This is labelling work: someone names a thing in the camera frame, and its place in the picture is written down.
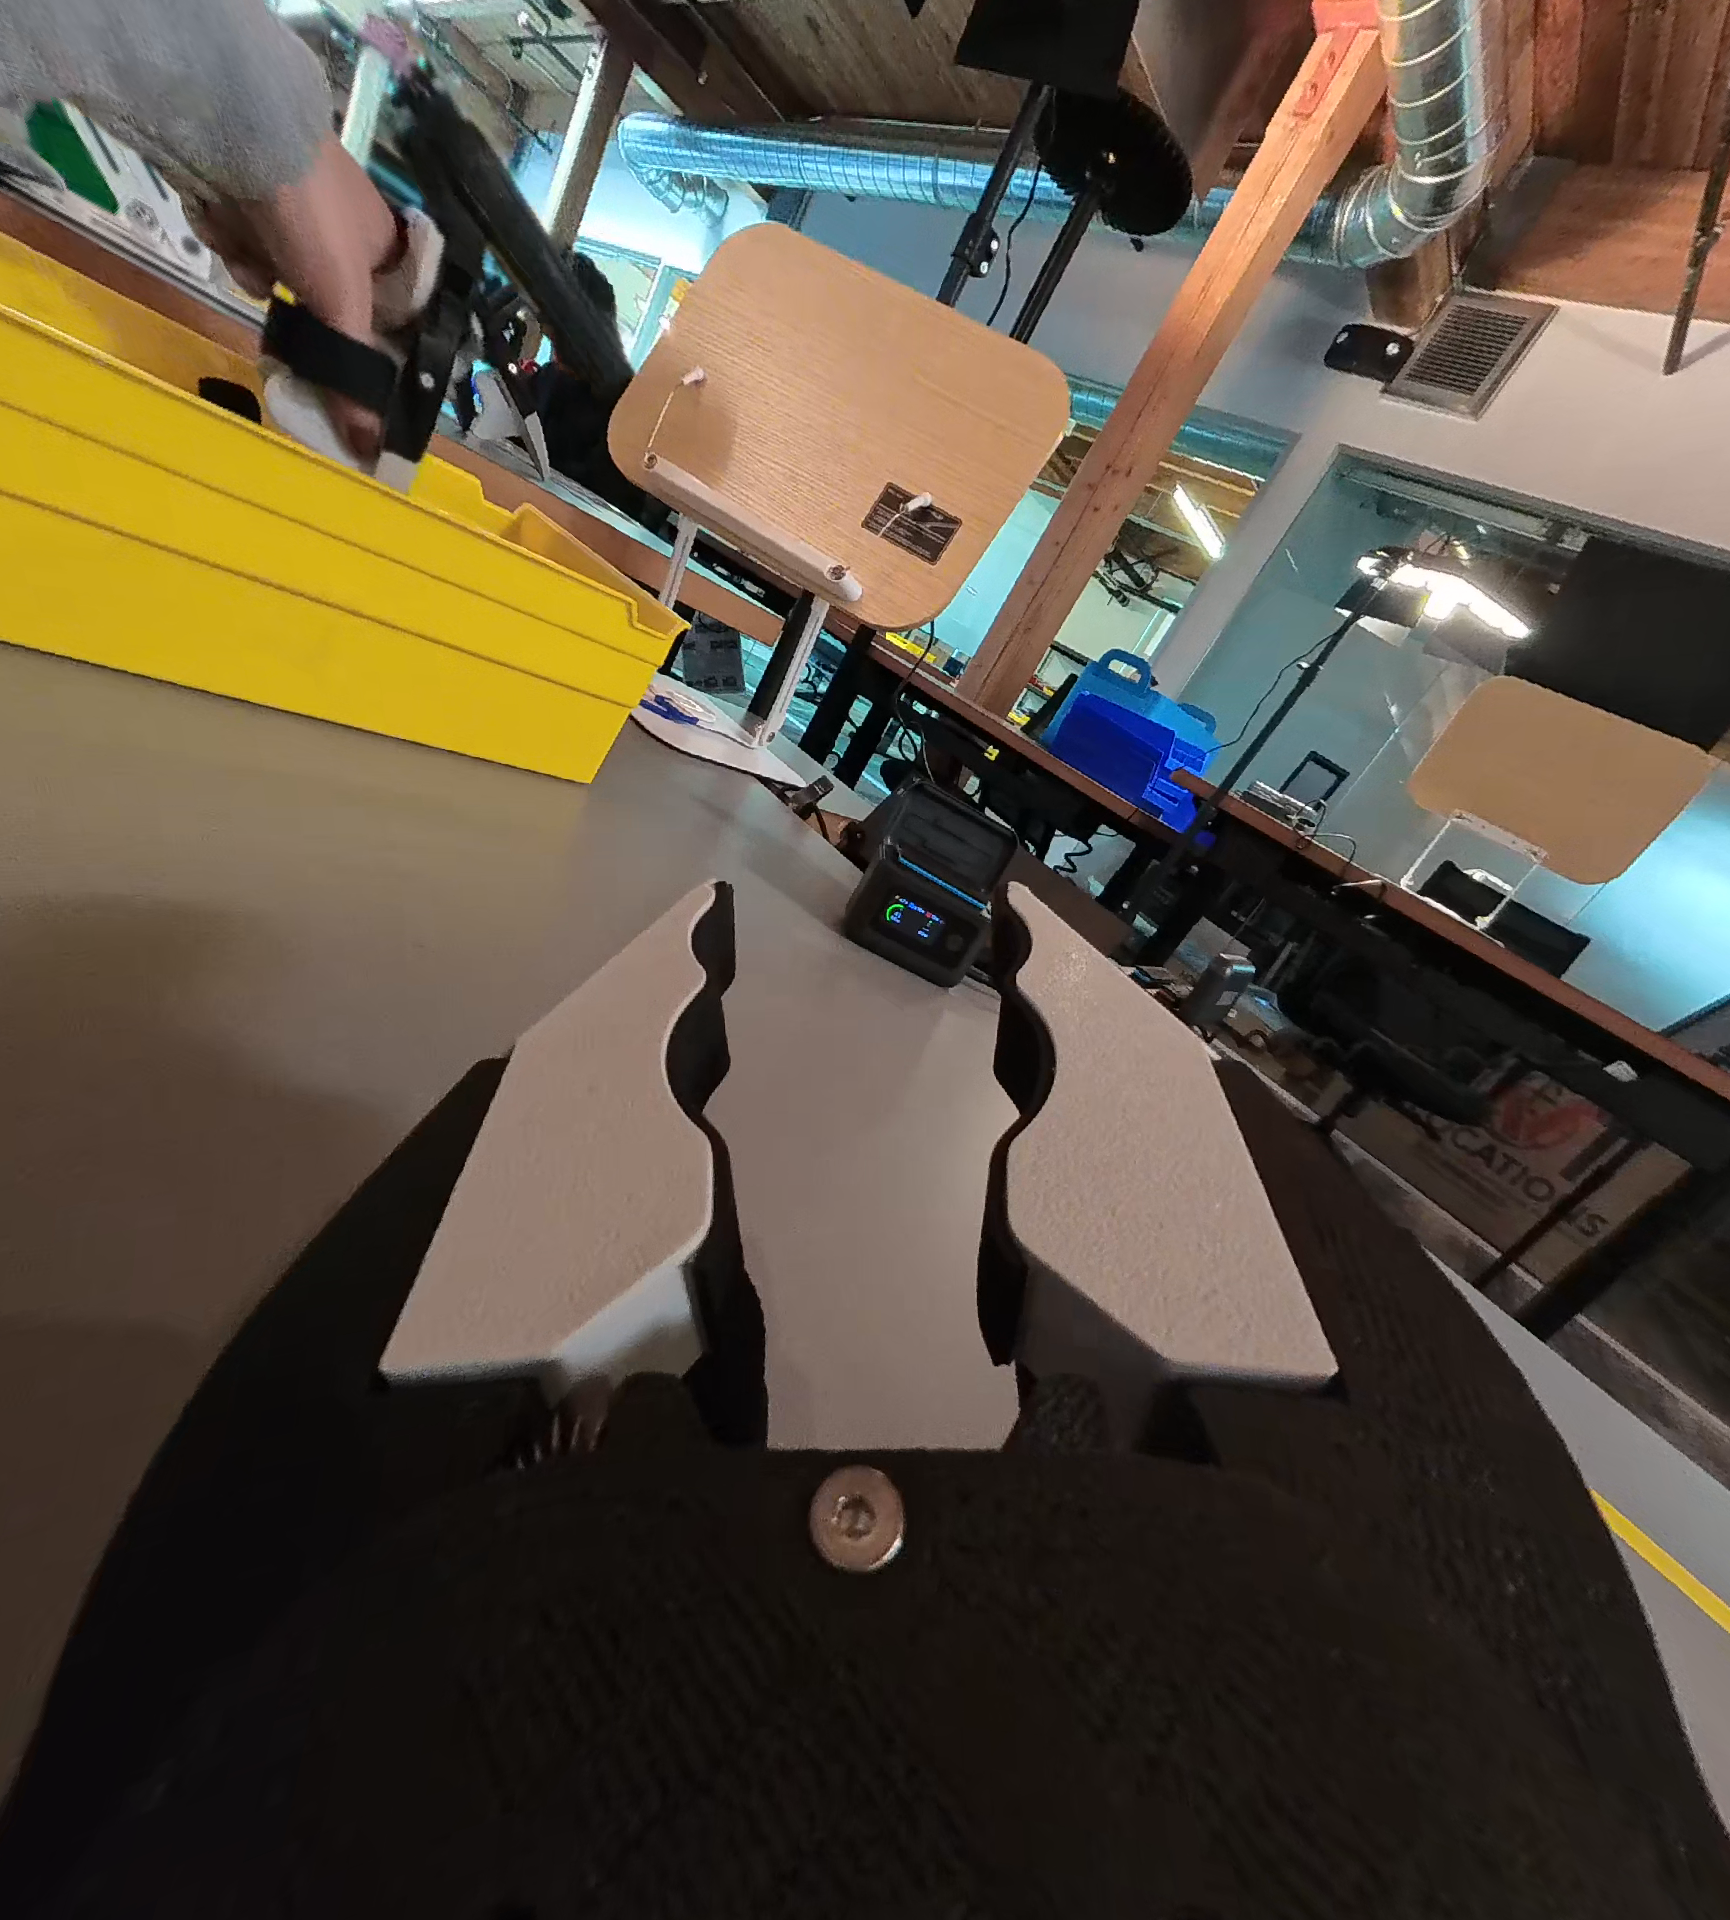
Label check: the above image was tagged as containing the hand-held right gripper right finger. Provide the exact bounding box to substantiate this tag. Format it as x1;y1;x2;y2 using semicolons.
982;880;1340;1391

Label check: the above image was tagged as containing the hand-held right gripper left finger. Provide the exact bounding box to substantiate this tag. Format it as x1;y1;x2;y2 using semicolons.
381;880;769;1445

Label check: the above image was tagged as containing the yellow plastic bin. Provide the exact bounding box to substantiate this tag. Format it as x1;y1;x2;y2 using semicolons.
0;465;643;786
0;187;688;652
0;367;665;709

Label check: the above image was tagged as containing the person's left hand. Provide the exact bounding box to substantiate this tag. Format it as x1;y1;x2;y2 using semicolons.
196;141;421;353

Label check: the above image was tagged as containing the labelled wooden board on stand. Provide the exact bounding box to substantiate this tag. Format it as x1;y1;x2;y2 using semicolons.
609;222;1076;784

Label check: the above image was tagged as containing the brown cardboard box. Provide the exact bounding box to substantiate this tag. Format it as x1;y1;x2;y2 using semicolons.
1382;1079;1692;1294

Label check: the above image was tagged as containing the green yellow bin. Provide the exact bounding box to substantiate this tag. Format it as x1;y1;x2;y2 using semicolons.
27;96;125;216

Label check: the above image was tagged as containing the blue plastic case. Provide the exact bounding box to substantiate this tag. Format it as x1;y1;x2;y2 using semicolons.
1037;649;1225;832

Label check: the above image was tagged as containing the plain wooden board on stand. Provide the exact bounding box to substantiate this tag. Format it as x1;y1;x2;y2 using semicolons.
1405;674;1719;905

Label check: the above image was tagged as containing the black overhead tripod rig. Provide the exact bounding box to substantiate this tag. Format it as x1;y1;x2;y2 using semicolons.
933;0;1199;348

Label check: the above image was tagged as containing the yellow tape strip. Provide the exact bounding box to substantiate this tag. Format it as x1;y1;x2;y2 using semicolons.
1593;1491;1730;1721

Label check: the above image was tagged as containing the studio light on stand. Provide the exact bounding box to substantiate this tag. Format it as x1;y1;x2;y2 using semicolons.
1121;542;1536;920

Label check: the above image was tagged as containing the black panel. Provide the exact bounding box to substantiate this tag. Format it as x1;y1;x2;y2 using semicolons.
1502;531;1730;753

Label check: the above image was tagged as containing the silver air duct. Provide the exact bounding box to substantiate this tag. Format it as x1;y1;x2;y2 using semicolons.
1066;374;1301;470
617;0;1507;275

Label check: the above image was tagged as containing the wooden post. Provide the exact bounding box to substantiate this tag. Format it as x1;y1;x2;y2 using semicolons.
955;22;1392;715

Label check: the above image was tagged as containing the wall vent grille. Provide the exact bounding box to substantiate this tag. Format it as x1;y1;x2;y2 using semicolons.
1382;289;1560;418

